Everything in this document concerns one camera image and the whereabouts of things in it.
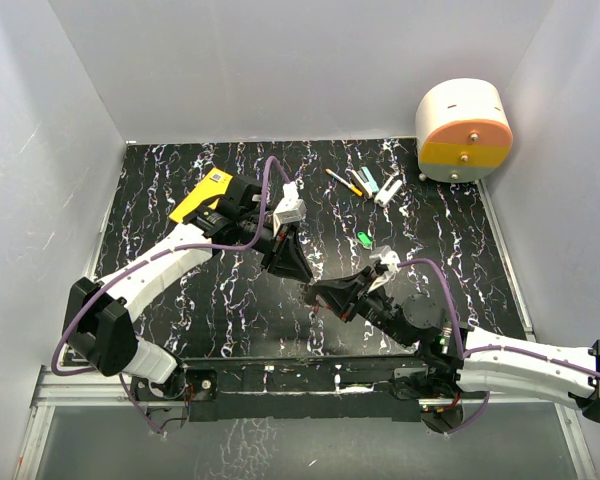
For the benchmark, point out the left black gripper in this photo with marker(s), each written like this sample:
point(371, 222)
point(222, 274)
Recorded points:
point(285, 255)

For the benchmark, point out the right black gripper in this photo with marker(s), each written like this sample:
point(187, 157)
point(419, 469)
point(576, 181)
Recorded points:
point(342, 295)

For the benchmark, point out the green key tag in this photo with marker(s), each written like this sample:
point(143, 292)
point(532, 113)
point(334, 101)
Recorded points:
point(364, 240)

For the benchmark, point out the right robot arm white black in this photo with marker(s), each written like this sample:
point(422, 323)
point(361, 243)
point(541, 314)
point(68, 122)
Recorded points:
point(464, 358)

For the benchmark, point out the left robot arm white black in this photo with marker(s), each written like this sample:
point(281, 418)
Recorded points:
point(221, 210)

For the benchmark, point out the yellow white pen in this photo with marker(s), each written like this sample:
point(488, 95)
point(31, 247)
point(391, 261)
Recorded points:
point(349, 185)

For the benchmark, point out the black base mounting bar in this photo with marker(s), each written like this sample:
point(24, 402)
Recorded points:
point(399, 387)

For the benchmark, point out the yellow notebook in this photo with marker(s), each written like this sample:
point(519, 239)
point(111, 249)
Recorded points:
point(213, 185)

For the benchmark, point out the white clip tool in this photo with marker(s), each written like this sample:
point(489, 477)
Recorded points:
point(387, 192)

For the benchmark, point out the light blue marker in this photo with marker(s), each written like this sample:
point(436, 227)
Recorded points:
point(362, 182)

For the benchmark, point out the round pastel drawer cabinet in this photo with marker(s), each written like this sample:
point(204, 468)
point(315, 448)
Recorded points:
point(462, 132)

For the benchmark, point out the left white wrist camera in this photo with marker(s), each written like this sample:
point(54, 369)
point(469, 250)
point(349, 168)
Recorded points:
point(290, 209)

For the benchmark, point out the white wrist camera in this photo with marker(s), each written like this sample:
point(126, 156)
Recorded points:
point(385, 261)
point(290, 209)

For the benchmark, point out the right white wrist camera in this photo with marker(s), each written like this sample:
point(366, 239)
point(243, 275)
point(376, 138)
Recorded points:
point(385, 261)

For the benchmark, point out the aluminium frame rail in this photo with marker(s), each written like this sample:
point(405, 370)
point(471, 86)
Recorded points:
point(85, 427)

